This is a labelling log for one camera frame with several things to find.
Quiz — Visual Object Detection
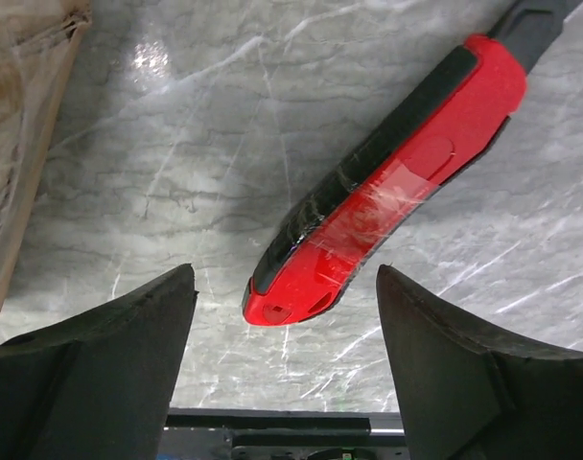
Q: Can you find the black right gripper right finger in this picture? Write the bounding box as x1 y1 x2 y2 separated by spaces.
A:
376 265 583 459

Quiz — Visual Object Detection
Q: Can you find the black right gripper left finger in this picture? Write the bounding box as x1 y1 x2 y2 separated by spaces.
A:
0 264 197 459

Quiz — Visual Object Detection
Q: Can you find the red black utility knife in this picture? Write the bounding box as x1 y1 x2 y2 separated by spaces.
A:
242 1 577 327

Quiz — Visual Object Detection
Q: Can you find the brown cardboard express box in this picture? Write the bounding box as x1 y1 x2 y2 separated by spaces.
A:
0 0 92 312

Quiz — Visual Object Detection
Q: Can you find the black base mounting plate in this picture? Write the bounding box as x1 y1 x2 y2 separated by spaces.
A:
157 408 410 459

